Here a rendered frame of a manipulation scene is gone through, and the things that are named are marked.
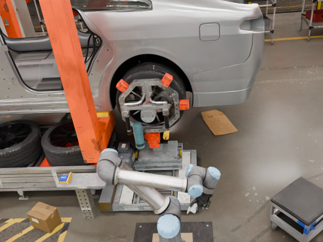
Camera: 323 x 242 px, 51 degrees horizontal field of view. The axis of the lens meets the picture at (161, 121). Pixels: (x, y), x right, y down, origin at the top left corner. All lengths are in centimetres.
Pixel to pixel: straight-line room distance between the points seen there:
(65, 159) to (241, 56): 190
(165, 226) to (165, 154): 134
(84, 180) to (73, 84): 87
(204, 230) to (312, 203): 86
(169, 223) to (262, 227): 108
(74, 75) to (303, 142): 265
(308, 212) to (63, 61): 215
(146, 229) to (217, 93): 137
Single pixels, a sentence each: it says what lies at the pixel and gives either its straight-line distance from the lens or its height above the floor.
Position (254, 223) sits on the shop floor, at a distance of 315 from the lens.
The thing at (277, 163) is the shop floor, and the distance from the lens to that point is 376.
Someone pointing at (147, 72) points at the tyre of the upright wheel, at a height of 117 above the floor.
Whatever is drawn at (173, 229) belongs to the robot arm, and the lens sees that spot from 227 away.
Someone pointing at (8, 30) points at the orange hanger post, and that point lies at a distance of 596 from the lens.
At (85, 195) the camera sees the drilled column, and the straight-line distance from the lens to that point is 311.
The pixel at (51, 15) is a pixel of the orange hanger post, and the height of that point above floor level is 184.
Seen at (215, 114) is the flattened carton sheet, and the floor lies 1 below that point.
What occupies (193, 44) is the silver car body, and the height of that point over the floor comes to 137.
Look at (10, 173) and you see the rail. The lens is 361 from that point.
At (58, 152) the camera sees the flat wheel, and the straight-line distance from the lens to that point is 339.
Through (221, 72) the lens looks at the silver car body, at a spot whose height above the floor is 109.
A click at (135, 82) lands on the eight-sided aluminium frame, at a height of 112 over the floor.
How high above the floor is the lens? 237
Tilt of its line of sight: 32 degrees down
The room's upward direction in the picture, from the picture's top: 7 degrees counter-clockwise
